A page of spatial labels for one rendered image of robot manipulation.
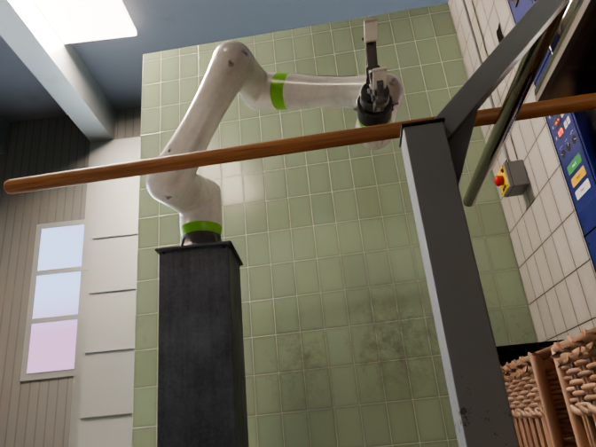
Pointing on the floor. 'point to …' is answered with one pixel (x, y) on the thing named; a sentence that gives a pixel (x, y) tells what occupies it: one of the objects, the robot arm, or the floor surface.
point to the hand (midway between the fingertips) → (375, 46)
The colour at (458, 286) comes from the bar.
